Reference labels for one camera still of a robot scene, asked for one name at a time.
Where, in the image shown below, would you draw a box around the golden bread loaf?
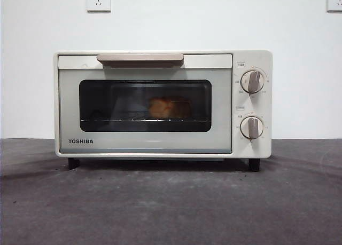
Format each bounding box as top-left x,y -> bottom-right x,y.
147,95 -> 192,121

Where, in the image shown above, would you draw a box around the glass oven door beige handle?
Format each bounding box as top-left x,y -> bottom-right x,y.
58,52 -> 233,154

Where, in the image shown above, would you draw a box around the beige oven timer knob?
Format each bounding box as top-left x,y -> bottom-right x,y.
239,115 -> 265,139

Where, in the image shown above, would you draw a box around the cream Toshiba toaster oven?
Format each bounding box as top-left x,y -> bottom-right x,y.
55,49 -> 274,172

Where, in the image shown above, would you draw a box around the beige oven temperature knob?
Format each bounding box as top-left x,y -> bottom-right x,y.
239,69 -> 266,94

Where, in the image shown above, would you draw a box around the metal wire oven rack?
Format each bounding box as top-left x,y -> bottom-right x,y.
81,118 -> 209,123

